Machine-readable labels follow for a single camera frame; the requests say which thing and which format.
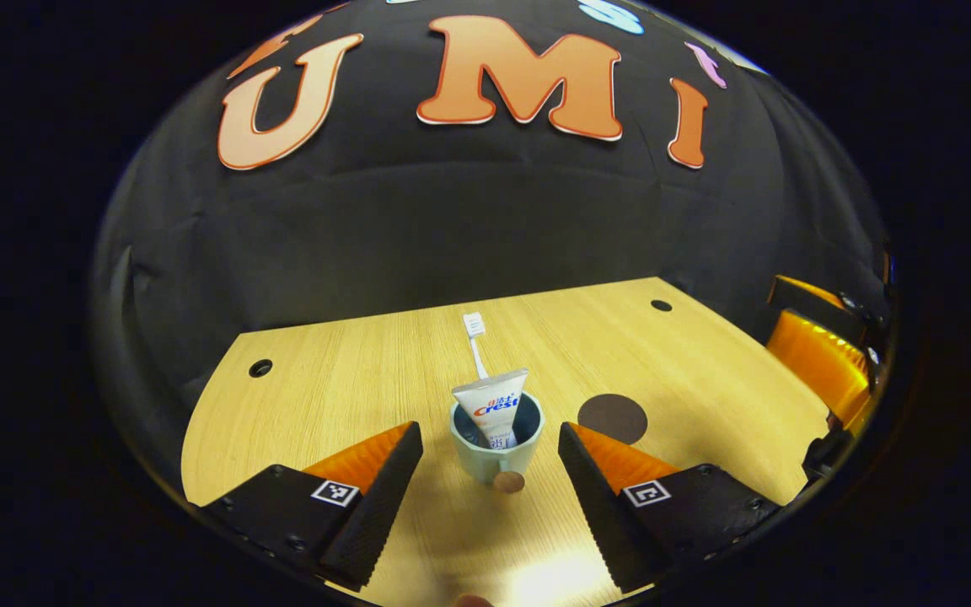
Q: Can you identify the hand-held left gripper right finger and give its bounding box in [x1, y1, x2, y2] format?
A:
[558, 422, 781, 594]

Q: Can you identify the white toothbrush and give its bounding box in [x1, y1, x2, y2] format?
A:
[462, 312, 491, 382]

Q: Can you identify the white toothpaste tube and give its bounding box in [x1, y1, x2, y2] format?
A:
[452, 368, 530, 449]

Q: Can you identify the light blue cup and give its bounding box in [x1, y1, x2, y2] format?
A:
[449, 392, 545, 495]

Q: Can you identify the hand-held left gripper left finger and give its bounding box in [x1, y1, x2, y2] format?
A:
[199, 422, 424, 591]

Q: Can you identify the wooden desktop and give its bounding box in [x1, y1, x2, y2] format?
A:
[180, 277, 832, 607]

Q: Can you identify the brown round coaster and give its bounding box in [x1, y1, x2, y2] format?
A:
[577, 394, 649, 446]

